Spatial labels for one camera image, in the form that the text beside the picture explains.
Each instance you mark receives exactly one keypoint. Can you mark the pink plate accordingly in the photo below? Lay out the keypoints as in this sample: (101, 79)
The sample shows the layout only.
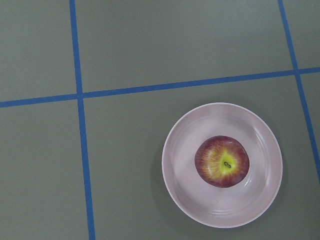
(213, 206)

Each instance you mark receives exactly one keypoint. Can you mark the red apple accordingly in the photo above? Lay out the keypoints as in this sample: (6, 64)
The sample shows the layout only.
(222, 161)

